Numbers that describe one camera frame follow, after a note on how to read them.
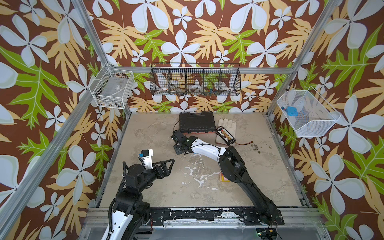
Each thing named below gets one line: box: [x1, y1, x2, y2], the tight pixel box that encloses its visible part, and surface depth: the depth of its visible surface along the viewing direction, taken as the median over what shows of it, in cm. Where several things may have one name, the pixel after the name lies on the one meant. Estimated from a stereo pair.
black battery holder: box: [216, 126, 237, 146], surface depth 106 cm
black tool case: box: [179, 111, 216, 133], surface depth 111 cm
